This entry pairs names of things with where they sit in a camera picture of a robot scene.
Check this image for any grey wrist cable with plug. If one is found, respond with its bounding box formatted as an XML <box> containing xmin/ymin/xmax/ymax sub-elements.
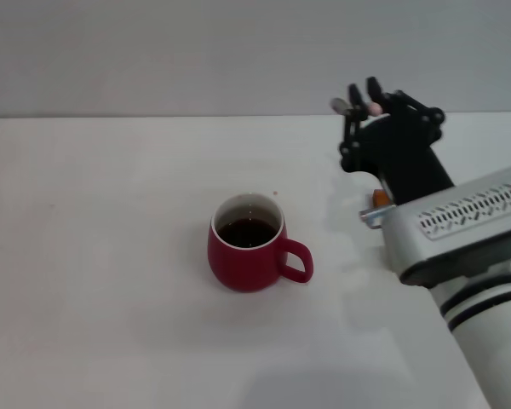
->
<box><xmin>358</xmin><ymin>203</ymin><xmax>395</xmax><ymax>230</ymax></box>

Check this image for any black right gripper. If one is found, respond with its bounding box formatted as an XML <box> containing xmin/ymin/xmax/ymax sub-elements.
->
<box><xmin>338</xmin><ymin>76</ymin><xmax>456</xmax><ymax>206</ymax></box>

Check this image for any silver vented wrist camera box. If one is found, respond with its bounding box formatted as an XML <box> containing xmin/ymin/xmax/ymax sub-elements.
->
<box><xmin>380</xmin><ymin>164</ymin><xmax>511</xmax><ymax>286</ymax></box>

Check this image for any pink-handled metal spoon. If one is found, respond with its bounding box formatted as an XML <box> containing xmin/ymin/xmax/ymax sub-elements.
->
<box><xmin>330</xmin><ymin>97</ymin><xmax>385</xmax><ymax>118</ymax></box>

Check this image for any red ceramic coffee cup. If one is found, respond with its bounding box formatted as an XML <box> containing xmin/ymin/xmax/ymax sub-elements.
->
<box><xmin>207</xmin><ymin>193</ymin><xmax>315</xmax><ymax>294</ymax></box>

